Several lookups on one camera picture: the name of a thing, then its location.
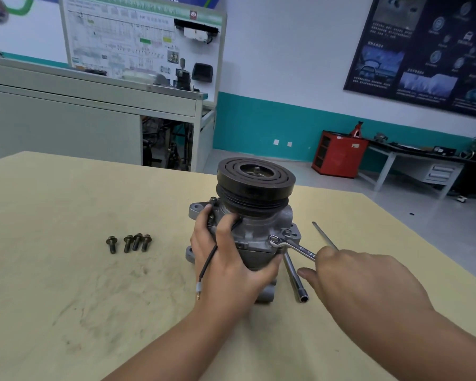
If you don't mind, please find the person's left hand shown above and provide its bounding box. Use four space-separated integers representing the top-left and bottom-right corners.
190 204 282 315

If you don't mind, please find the person's right hand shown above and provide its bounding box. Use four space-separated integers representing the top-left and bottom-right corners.
297 247 435 328

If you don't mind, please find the silver combination wrench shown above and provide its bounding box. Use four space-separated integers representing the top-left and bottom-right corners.
269 235 318 262

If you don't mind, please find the grey compressor with black pulley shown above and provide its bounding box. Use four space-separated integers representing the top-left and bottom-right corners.
185 157 302 304

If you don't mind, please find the person's right forearm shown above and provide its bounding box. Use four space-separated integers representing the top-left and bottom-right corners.
364 301 476 381

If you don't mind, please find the person's left forearm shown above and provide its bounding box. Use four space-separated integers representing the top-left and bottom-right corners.
99 301 259 381

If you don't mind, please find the silver socket extension tube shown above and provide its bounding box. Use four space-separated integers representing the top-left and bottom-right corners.
282 252 310 304

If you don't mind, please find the thin silver metal rod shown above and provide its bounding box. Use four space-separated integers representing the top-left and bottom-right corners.
312 221 339 251

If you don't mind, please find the red metal cabinet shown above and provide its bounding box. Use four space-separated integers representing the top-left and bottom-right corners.
311 130 370 179

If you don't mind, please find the black gear shifter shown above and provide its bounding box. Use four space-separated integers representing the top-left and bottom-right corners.
175 57 192 91

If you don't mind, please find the black display screen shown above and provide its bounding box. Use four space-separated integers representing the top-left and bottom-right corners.
191 62 214 83

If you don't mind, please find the grey workbench with drawers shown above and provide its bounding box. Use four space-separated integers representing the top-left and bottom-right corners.
358 138 476 199

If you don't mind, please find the grey metal cabinet bench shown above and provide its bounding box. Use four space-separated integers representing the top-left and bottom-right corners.
0 55 216 172

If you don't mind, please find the white training display board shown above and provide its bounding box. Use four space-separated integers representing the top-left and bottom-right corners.
58 0 228 104

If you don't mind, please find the black cable with connector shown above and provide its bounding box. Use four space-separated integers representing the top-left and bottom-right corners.
196 217 243 301

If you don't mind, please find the dark wall poster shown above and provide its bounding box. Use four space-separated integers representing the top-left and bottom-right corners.
343 0 476 120

